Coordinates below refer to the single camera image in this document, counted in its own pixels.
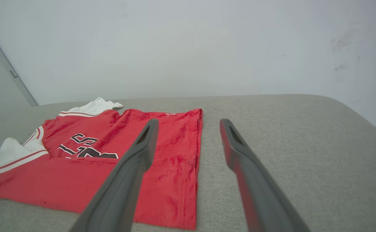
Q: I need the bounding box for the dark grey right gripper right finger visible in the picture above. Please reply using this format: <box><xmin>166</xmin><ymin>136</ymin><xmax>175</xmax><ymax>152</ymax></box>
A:
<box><xmin>220</xmin><ymin>118</ymin><xmax>311</xmax><ymax>232</ymax></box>

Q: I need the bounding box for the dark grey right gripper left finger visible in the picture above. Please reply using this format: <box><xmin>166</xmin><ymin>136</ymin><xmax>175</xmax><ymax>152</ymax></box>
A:
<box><xmin>69</xmin><ymin>118</ymin><xmax>159</xmax><ymax>232</ymax></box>

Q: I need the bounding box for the red and white jersey garment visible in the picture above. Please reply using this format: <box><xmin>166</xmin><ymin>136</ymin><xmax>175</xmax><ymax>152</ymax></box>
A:
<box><xmin>0</xmin><ymin>97</ymin><xmax>204</xmax><ymax>230</ymax></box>

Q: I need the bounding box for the grey wall frame strip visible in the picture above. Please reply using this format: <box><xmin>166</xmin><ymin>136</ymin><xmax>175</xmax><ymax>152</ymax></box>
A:
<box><xmin>0</xmin><ymin>19</ymin><xmax>39</xmax><ymax>107</ymax></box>

